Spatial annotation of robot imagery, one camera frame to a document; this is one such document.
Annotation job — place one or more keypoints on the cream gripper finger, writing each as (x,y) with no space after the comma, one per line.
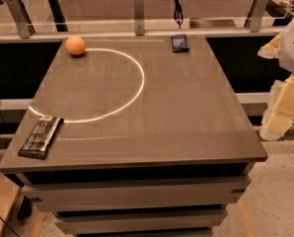
(271,49)
(279,115)

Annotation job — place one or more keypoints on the blue rxbar blueberry wrapper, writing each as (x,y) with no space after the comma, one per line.
(179,43)

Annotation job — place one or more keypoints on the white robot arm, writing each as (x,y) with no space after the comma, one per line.
(286,49)

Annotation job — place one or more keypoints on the black rxbar chocolate wrapper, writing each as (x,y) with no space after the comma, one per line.
(36,145)

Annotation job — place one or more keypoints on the clear acrylic barrier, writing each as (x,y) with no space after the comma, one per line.
(119,26)

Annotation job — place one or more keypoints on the grey drawer cabinet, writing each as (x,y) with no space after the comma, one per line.
(178,207)

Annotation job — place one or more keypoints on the orange ball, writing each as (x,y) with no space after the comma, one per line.
(75,45)

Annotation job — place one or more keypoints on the black table leg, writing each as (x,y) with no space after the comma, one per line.
(58,17)

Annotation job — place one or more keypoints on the right metal bracket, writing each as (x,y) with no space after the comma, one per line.
(255,18)

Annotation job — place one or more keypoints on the metal bracket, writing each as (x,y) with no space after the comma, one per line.
(255,18)
(21,18)
(139,24)

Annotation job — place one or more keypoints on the middle metal bracket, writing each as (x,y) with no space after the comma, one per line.
(139,24)

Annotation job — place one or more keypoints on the left metal bracket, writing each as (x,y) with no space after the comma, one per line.
(21,18)

